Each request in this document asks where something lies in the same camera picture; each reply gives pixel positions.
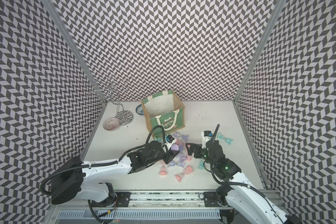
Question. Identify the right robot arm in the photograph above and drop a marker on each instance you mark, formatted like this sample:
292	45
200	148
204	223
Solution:
235	190

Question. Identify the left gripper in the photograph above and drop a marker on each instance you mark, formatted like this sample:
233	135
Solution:
171	155

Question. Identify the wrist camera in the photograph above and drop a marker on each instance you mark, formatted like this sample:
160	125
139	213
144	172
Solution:
206	136
169	140

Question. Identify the silver wire stand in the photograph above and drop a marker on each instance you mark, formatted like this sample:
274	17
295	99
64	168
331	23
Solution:
113	90

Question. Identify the purple hourglass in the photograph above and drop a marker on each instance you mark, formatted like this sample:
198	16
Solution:
175	147
181	136
176	163

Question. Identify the pink hourglass left front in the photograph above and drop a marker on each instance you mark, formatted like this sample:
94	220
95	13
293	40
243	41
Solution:
163	170

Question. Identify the blue white ceramic bowl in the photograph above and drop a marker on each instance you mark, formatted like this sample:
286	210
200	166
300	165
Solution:
139	110

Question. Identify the green canvas Christmas bag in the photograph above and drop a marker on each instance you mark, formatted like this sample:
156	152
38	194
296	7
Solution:
163	109

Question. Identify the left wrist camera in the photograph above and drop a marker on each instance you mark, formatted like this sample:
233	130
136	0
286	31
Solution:
169	140

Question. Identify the green hourglass far right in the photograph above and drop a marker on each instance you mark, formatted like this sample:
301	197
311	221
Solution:
225	139

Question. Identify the pink glass bowl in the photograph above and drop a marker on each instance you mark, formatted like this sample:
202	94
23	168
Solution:
111	124

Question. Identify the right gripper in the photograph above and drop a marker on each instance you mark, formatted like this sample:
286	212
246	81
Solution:
193	146

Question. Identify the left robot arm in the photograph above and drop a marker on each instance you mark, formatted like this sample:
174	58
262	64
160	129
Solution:
78	179

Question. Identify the purple hourglass by bag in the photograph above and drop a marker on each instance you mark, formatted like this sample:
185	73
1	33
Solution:
181	136

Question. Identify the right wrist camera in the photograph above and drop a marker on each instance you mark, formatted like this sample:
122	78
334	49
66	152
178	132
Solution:
206	136

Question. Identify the metal base rail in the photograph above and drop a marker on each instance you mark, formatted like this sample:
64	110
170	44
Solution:
166	199

